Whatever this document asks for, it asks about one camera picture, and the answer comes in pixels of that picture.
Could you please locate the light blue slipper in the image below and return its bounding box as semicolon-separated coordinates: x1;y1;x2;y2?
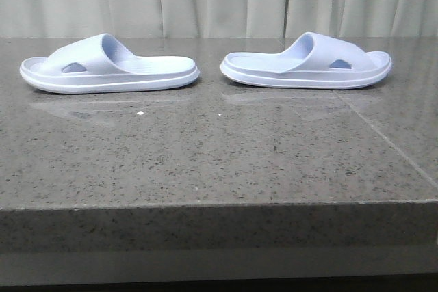
220;32;392;89
20;34;200;94

